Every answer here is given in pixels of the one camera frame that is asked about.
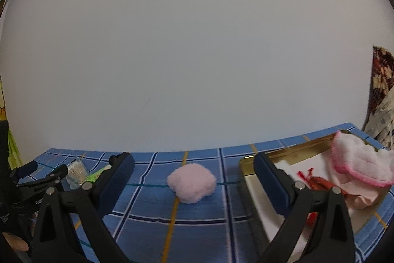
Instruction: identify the red patterned blanket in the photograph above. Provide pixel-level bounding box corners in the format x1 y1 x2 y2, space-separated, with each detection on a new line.
371 46 394 103

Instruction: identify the green tissue pack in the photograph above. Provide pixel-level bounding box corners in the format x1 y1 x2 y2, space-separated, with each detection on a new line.
84 165 113 183

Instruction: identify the beige plaid cloth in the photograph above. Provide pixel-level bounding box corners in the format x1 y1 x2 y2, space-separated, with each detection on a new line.
363 97 394 149

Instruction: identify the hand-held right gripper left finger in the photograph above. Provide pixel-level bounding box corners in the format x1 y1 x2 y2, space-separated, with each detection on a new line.
31 152 135 263

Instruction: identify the cotton swab packet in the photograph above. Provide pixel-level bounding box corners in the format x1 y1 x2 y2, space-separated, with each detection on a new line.
66 157 90 190

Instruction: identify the green floral hanging cloth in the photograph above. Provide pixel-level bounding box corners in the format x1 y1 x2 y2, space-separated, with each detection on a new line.
0 73 23 169

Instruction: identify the pink fluffy puff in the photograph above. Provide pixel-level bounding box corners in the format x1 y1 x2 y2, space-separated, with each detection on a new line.
167 165 216 204

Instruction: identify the blue plaid bedsheet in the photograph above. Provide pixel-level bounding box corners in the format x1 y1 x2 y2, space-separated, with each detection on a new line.
18 123 391 263

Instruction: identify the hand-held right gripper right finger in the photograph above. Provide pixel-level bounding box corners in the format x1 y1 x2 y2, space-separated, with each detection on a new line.
253 153 355 263

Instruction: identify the red drawstring bag gold print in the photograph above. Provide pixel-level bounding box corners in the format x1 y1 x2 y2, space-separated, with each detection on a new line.
296 168 347 222

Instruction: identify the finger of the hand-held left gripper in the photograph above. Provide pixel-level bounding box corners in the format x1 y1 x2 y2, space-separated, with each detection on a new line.
17 164 69 208
11 161 40 186

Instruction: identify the pale pink garment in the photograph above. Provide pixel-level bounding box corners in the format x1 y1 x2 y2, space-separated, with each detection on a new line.
342 180 391 210

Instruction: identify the gold tin box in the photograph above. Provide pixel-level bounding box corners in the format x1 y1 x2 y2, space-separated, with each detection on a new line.
239 132 389 263

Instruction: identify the person's left hand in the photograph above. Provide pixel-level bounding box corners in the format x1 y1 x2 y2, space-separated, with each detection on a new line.
4 233 30 252

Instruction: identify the white towel pink edging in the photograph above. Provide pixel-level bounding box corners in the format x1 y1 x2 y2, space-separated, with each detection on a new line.
332 131 394 188

